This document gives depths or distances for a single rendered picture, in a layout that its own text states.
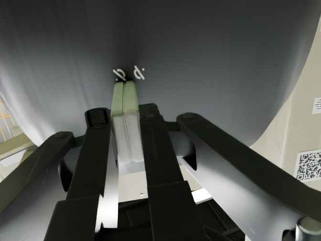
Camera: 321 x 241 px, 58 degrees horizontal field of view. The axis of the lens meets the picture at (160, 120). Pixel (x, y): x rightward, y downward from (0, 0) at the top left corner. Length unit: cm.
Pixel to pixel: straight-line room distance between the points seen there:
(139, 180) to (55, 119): 64
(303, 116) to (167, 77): 36
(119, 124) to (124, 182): 72
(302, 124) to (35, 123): 43
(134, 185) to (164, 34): 71
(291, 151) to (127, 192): 50
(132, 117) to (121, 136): 1
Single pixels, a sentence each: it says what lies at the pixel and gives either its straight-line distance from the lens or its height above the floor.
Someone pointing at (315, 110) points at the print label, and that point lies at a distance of 54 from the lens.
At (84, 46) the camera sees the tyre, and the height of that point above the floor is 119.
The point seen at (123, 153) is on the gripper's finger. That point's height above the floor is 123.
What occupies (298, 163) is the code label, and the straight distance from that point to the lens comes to 60.
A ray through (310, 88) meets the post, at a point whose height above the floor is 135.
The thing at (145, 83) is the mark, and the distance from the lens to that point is 22.
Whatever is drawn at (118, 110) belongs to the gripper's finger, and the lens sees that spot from 16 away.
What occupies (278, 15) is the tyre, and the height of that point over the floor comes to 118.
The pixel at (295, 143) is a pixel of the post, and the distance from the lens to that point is 56.
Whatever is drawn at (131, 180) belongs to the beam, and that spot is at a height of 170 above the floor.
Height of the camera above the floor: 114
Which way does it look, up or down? 30 degrees up
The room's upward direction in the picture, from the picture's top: 174 degrees clockwise
